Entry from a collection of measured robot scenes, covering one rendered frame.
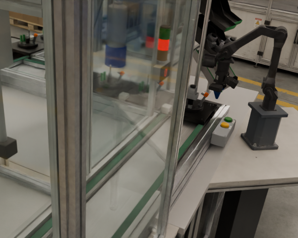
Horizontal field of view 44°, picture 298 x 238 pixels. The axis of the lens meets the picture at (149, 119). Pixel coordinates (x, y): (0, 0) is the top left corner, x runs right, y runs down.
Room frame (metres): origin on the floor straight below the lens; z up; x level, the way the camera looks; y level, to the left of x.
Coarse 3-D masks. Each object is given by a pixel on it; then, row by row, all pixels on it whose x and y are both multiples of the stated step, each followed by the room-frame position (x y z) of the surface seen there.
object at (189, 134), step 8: (184, 120) 1.72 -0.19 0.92; (208, 120) 1.70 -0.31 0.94; (184, 128) 1.63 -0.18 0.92; (192, 128) 1.64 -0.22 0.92; (200, 128) 1.59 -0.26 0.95; (184, 136) 1.55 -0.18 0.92; (192, 136) 1.50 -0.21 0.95; (184, 144) 1.42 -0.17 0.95; (192, 144) 1.47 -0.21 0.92; (184, 152) 1.37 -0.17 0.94
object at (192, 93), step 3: (189, 87) 1.76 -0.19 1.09; (192, 87) 1.76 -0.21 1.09; (195, 87) 1.77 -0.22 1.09; (189, 90) 1.76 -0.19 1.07; (192, 90) 1.75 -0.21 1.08; (195, 90) 1.76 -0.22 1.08; (189, 93) 1.76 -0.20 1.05; (192, 93) 1.75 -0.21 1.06; (195, 93) 1.76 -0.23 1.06; (198, 93) 1.77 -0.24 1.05; (189, 96) 1.76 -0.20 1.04; (192, 96) 1.75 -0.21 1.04; (195, 96) 1.74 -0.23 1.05; (198, 96) 1.78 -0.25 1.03; (192, 99) 1.75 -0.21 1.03; (195, 99) 1.74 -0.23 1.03
